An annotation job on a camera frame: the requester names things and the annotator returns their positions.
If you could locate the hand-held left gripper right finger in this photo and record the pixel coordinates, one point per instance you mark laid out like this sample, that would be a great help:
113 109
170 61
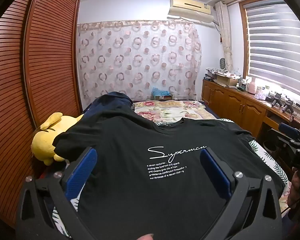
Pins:
215 172

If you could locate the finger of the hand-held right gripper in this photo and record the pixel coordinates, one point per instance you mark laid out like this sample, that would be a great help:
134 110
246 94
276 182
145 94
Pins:
285 142
290 129

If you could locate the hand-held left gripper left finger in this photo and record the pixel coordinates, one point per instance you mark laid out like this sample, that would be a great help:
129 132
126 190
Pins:
82 170

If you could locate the black printed t-shirt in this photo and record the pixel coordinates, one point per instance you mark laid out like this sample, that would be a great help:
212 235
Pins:
140 192

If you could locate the person's right hand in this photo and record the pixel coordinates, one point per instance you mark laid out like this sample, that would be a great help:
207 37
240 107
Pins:
296 182

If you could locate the person's left hand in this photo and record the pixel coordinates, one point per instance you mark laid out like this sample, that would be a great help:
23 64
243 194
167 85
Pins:
145 237

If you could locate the black handheld device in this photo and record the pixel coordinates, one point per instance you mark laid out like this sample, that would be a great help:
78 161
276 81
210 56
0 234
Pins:
277 99
288 105

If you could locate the leaf print bed sheet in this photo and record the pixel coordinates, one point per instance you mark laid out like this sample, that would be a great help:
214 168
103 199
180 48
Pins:
272 165

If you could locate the clear plastic container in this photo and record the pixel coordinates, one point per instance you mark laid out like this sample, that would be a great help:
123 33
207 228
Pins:
260 95

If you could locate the yellow plush toy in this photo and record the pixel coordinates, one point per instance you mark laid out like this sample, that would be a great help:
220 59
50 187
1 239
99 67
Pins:
43 142

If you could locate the pink bottle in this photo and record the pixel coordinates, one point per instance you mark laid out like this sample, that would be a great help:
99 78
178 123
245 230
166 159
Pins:
252 87

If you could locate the wooden cabinet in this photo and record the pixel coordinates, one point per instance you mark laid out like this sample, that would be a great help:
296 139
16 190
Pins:
230 102

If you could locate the navy garment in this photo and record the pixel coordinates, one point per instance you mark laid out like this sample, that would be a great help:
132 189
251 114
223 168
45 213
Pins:
110 102

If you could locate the white window blind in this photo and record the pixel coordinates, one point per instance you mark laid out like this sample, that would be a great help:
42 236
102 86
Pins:
277 55

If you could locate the open cardboard box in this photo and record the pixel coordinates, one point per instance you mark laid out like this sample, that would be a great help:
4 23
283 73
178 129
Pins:
227 80

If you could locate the floral blanket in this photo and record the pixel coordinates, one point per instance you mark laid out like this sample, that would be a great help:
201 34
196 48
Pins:
165 110

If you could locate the floral patterned cloth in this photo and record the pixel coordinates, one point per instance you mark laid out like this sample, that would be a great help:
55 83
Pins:
225 73

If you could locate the brown box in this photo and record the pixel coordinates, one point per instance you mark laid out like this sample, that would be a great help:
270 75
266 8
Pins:
162 98

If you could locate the grey small fan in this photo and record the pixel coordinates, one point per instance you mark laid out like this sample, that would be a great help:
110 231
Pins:
223 63

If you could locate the blue plastic bag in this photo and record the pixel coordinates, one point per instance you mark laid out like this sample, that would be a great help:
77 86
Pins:
160 91

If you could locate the cream tied curtain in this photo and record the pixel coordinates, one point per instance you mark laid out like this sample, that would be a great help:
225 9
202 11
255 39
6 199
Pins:
226 42

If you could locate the wooden louvered wardrobe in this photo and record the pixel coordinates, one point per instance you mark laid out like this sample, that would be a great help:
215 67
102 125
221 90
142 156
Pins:
52 55

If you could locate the circle patterned sheer curtain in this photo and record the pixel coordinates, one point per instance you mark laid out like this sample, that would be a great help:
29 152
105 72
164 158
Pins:
140 55

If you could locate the wooden window frame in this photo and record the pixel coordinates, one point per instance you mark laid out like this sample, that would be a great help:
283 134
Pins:
244 42

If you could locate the cream wall air conditioner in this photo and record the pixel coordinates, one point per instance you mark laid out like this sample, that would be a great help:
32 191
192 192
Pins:
190 11

